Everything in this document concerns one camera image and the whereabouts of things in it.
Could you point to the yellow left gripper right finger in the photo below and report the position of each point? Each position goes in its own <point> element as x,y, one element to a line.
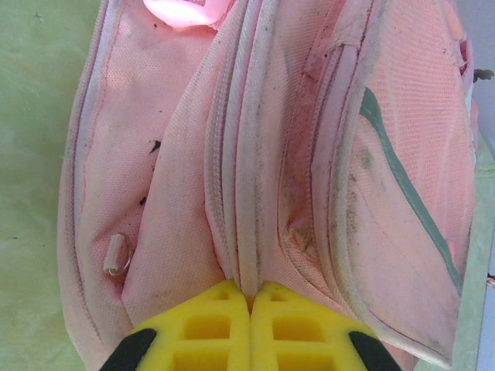
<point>305,332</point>

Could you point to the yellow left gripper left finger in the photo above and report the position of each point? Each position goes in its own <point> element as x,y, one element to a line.
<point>205,332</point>

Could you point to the pink fabric backpack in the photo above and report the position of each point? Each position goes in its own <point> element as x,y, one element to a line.
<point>270,154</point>

